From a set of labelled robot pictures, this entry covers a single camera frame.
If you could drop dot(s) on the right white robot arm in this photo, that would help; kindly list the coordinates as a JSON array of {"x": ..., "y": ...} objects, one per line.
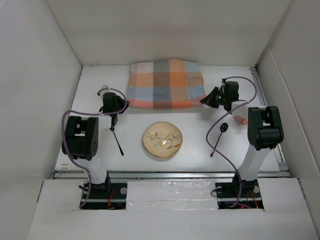
[{"x": 264, "y": 133}]

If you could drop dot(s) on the black metal spoon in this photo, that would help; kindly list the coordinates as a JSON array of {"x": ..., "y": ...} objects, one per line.
[{"x": 223, "y": 128}]

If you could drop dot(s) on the black metal fork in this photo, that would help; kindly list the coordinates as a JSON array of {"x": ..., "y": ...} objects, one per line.
[{"x": 117, "y": 141}]

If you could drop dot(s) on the aluminium right side rail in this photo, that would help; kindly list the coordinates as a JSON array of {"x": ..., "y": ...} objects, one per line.
[{"x": 283, "y": 167}]

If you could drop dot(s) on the aluminium front rail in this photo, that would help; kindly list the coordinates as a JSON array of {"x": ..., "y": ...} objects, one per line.
[{"x": 147, "y": 175}]

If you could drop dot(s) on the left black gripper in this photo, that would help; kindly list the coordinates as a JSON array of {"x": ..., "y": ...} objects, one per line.
[{"x": 121, "y": 101}]

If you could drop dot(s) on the checkered orange blue cloth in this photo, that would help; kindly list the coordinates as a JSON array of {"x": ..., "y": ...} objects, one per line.
[{"x": 165, "y": 84}]

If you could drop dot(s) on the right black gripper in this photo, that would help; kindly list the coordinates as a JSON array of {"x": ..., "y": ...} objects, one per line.
[{"x": 209, "y": 99}]

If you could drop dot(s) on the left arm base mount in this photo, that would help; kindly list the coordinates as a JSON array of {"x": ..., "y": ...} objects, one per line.
[{"x": 113, "y": 199}]

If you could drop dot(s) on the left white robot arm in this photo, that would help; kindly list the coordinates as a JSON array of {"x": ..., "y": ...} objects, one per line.
[{"x": 80, "y": 138}]

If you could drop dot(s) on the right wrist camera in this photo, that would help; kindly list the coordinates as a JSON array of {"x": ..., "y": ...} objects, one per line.
[{"x": 222, "y": 88}]

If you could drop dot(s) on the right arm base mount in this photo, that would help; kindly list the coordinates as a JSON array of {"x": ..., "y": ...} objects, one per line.
[{"x": 231, "y": 196}]

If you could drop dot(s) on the beige floral ceramic plate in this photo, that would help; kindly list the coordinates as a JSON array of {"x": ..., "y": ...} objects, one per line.
[{"x": 162, "y": 139}]

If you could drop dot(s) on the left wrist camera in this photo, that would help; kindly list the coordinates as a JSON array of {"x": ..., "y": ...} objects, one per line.
[{"x": 105, "y": 89}]

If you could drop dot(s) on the pink ceramic cup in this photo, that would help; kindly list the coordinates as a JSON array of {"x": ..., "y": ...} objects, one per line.
[{"x": 241, "y": 120}]

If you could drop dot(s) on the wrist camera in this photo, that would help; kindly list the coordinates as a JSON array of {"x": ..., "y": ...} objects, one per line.
[
  {"x": 105, "y": 89},
  {"x": 222, "y": 88}
]

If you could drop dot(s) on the aluminium rail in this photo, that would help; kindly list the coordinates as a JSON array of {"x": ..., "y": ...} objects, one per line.
[
  {"x": 147, "y": 175},
  {"x": 283, "y": 167}
]

